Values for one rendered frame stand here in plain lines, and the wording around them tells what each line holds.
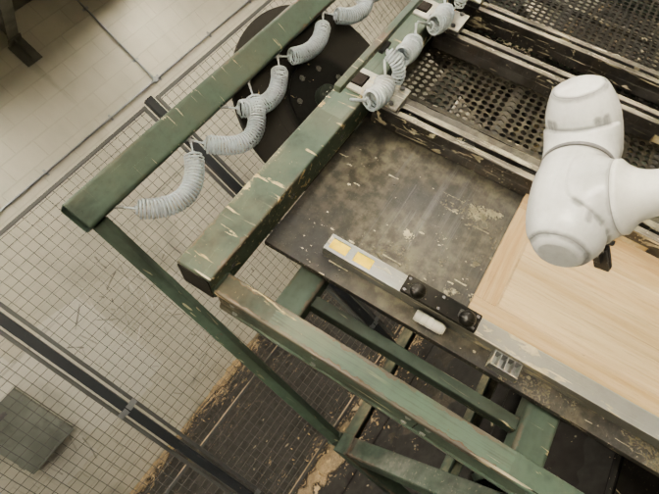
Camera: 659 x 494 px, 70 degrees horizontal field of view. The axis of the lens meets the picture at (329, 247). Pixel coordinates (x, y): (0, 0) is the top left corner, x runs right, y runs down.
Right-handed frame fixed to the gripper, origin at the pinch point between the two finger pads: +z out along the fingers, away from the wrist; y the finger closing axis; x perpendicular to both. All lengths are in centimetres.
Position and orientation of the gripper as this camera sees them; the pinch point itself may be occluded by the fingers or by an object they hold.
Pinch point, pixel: (601, 257)
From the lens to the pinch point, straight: 109.4
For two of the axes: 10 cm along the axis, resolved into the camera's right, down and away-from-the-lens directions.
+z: 4.6, 6.1, 6.4
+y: -6.7, 7.1, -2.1
